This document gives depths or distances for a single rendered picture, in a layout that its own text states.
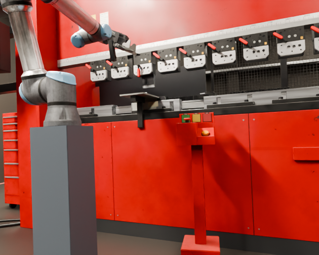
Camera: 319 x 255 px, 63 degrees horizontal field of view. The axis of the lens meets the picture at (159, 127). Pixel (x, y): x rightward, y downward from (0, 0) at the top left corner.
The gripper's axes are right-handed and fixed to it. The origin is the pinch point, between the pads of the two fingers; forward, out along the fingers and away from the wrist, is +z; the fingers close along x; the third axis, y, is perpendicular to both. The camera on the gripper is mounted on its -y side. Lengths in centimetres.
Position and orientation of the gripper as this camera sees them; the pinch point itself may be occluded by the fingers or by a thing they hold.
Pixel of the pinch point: (136, 54)
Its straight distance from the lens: 153.2
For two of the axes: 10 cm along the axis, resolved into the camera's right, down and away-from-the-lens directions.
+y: 3.8, -9.1, -1.7
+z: 9.1, 4.0, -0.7
